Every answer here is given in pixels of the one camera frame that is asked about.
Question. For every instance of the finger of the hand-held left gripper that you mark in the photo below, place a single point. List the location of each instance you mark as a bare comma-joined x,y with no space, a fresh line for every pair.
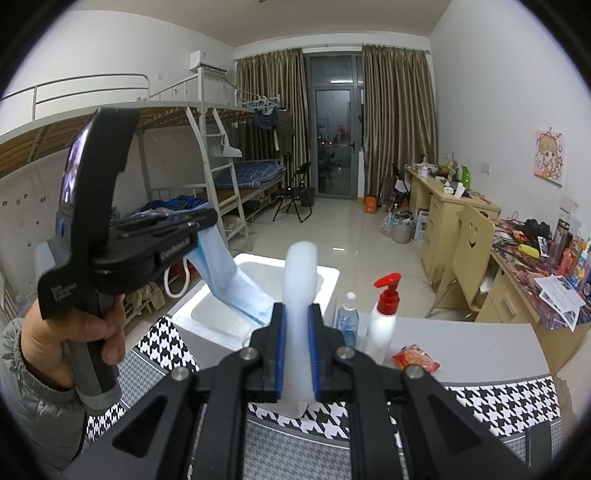
184,221

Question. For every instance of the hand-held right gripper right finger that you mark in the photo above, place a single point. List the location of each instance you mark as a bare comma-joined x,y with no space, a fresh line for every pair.
315,350

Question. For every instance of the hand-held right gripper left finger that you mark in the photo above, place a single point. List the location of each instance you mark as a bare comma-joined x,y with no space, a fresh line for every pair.
278,350

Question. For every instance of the white foam box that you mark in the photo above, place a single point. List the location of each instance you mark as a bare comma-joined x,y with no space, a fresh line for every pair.
212,323

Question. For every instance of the blue face mask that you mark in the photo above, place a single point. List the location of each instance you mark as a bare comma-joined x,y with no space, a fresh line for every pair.
231,286

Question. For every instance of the person's left forearm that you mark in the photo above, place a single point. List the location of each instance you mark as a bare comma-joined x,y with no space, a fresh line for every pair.
32,415

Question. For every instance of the person's left hand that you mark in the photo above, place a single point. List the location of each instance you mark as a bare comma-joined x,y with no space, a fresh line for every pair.
55,337

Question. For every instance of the blue plaid quilt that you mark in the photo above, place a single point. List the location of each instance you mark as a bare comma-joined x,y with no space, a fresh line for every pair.
178,203

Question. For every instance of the clear small spray bottle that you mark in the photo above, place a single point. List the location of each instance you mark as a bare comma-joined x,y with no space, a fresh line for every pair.
347,321

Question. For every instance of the white pump lotion bottle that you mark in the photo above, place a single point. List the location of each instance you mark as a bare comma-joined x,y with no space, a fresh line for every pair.
383,332

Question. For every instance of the blue checked mattress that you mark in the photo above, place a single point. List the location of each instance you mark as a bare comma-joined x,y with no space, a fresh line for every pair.
254,173

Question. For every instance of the red snack packet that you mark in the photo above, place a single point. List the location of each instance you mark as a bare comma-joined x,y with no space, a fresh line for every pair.
415,357

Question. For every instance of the black folding chair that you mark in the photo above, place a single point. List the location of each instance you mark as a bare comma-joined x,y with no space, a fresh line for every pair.
295,191

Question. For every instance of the white metal bunk bed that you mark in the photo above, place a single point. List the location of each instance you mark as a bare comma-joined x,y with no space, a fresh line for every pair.
231,115
41,143

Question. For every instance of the hanging dark clothes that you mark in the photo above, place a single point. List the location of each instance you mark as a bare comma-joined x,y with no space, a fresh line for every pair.
265,117

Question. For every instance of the brown curtain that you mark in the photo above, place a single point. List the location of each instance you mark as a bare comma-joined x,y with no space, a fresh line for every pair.
397,120
286,115

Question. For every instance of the grey bucket with bags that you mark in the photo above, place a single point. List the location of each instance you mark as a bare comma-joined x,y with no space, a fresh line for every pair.
400,230

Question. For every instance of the orange bag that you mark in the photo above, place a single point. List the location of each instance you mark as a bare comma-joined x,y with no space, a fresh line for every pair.
371,205

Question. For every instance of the white air conditioner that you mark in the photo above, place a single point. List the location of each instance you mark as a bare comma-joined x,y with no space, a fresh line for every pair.
205,60

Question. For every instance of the white carton box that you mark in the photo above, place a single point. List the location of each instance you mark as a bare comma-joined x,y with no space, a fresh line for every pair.
421,226

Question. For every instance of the glass balcony door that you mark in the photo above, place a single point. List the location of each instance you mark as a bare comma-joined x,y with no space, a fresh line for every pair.
334,138

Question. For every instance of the wooden smiley chair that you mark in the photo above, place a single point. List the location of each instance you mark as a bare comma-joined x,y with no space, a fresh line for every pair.
471,258

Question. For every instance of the folded black chair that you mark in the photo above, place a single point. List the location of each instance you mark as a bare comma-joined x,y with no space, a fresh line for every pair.
397,184

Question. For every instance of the plain wooden desk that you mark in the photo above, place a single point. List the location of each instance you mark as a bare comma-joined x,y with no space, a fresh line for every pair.
438,212

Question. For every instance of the houndstooth table mat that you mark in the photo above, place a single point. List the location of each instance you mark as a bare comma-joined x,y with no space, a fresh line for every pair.
498,406

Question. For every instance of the wooden desk with printed cover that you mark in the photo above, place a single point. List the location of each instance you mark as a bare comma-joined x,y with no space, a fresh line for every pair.
512,295

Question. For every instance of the green plastic bottle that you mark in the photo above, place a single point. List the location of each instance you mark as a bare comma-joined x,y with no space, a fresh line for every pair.
465,177

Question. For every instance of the yellow tube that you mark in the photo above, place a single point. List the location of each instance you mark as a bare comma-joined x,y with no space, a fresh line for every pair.
528,250

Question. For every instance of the black smartphone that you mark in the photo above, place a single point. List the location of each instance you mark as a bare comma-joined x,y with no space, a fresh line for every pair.
539,441

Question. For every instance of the printed paper sheets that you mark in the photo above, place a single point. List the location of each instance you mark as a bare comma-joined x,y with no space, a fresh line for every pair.
561,297

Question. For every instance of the grey thermos flask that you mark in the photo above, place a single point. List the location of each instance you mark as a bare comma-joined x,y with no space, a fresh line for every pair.
559,240

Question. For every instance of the red bottle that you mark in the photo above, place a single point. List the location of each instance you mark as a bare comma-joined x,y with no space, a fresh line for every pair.
570,258

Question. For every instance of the blue bottles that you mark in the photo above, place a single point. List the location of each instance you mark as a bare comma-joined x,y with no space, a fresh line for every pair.
586,277

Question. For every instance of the white wall switch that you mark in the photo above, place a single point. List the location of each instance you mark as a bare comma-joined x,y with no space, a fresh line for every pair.
483,167

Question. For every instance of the white wall socket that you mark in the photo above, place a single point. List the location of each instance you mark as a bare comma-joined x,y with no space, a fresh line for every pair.
569,204

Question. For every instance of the cartoon wall poster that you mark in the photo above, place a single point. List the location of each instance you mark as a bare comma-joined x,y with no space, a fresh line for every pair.
549,157

